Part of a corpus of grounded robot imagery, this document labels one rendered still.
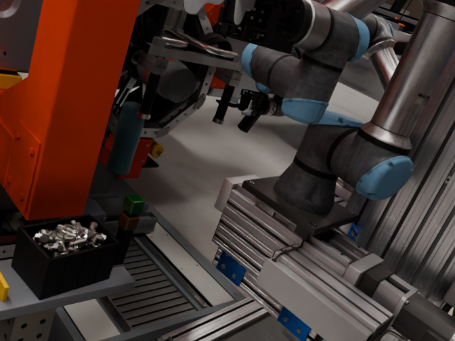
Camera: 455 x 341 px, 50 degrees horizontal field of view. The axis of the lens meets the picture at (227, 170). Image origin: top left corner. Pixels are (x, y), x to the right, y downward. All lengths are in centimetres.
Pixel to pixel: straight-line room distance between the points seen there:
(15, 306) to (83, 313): 61
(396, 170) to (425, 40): 26
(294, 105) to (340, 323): 45
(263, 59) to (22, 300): 75
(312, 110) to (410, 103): 26
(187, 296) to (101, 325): 41
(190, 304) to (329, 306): 104
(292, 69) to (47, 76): 61
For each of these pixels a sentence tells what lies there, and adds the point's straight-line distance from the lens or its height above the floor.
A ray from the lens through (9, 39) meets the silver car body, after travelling 170.
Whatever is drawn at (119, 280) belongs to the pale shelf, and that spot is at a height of 45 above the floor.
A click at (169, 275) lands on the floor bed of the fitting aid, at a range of 209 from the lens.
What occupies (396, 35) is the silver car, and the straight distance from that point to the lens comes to 403.
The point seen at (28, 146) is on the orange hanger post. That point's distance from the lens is 132.
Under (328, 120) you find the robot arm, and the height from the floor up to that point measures 103.
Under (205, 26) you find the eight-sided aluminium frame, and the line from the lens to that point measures 192.
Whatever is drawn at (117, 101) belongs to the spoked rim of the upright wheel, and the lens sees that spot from 194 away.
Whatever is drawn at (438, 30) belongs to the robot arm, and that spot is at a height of 129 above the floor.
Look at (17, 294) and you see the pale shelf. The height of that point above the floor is 45.
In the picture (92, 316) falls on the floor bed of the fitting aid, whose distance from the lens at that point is 179.
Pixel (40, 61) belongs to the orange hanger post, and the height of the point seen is 91.
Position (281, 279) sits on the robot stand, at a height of 71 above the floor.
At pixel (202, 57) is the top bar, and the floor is 97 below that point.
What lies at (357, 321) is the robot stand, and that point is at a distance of 105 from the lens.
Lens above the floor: 124
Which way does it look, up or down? 20 degrees down
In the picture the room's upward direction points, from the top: 21 degrees clockwise
